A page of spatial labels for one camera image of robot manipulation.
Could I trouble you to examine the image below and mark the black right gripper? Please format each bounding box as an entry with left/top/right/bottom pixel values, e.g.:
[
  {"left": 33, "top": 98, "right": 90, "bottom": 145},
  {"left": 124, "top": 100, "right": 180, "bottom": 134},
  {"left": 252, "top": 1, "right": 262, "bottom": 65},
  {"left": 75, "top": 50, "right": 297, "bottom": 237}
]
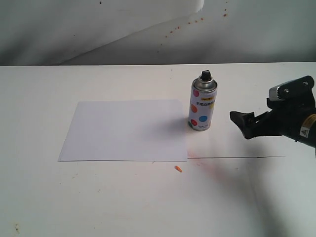
[{"left": 230, "top": 92, "right": 316, "bottom": 148}]

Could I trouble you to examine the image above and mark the white dotted spray paint can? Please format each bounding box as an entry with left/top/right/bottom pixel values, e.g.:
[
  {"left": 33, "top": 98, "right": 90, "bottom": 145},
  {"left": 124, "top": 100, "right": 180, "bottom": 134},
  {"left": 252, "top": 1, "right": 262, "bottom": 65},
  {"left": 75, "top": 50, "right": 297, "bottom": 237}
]
[{"left": 188, "top": 70, "right": 218, "bottom": 131}]

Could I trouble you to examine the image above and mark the white paper sheet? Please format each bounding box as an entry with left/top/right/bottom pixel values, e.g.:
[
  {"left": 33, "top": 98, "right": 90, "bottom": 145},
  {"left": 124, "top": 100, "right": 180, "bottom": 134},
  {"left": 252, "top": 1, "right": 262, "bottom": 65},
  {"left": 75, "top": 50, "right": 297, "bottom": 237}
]
[{"left": 59, "top": 100, "right": 187, "bottom": 162}]

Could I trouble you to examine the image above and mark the white backdrop sheet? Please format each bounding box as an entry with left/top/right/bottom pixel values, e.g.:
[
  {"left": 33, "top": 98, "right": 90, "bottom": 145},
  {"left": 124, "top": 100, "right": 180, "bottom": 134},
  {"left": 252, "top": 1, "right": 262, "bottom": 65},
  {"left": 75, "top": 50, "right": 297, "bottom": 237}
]
[{"left": 0, "top": 0, "right": 316, "bottom": 66}]

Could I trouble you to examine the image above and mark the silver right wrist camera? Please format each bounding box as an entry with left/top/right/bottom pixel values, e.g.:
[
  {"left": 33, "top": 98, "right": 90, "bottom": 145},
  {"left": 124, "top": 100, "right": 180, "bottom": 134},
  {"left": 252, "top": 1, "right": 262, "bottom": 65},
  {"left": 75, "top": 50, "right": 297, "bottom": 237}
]
[{"left": 269, "top": 76, "right": 315, "bottom": 101}]

